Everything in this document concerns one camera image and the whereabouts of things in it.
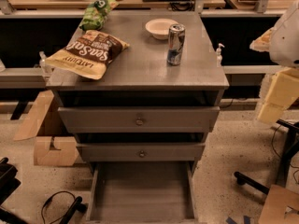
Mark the white paper bowl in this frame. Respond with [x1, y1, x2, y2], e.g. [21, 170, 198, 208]
[145, 19, 177, 40]

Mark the black chair base left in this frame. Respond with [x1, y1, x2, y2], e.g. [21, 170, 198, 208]
[0, 157, 88, 224]

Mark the black chair base right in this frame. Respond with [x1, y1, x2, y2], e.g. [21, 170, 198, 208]
[234, 119, 299, 195]

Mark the cardboard box pieces left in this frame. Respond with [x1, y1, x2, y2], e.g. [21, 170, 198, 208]
[14, 91, 79, 167]

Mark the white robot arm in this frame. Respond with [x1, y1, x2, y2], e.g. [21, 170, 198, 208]
[249, 0, 299, 125]

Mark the grey middle drawer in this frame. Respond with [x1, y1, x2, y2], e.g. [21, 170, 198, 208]
[77, 143, 205, 162]

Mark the small pump sanitizer bottle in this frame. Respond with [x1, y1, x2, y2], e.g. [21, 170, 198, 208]
[216, 43, 225, 66]

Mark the yellow brown sea salt chip bag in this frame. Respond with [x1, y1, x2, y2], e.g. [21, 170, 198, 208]
[45, 30, 129, 80]

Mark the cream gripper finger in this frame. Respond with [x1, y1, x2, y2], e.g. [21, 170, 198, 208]
[249, 28, 273, 52]
[257, 68, 299, 124]

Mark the grey wooden drawer cabinet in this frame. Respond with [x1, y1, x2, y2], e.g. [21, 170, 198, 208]
[46, 10, 231, 224]

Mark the grey open bottom drawer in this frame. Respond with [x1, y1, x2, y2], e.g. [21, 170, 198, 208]
[86, 161, 199, 224]

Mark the clear bottle left of cabinet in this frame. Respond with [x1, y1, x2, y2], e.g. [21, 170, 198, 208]
[39, 51, 52, 77]

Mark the grey top drawer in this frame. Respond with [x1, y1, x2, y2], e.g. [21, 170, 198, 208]
[58, 107, 220, 133]

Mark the black floor cable left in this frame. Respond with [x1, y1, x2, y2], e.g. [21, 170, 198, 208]
[40, 190, 78, 224]

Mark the silver blue redbull can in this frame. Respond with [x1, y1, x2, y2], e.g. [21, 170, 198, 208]
[167, 23, 185, 66]

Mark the black chair base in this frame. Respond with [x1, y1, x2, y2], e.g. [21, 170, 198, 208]
[234, 119, 299, 195]
[0, 157, 88, 224]

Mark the cardboard piece bottom right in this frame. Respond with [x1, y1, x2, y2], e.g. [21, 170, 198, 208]
[258, 185, 299, 224]

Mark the green snack bag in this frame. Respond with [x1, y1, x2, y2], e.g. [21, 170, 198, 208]
[79, 0, 119, 31]

